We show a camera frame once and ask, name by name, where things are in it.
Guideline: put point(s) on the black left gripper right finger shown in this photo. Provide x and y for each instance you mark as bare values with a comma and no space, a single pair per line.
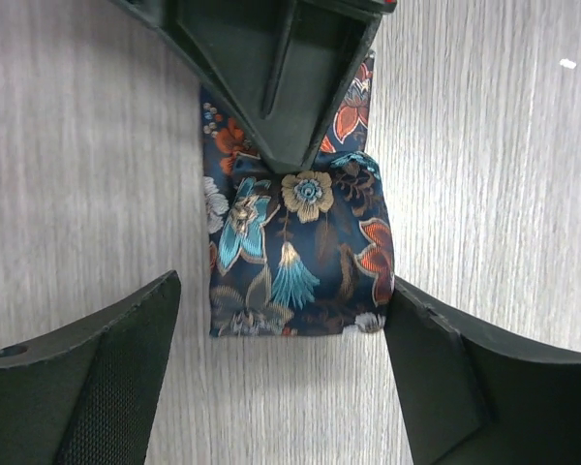
474,393

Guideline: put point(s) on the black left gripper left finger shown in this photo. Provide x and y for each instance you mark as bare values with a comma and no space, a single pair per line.
88,392

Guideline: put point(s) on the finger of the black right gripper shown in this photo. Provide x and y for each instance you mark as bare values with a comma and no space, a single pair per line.
281,68

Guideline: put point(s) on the navy floral silk tie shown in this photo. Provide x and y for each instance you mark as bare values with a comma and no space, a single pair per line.
299,254

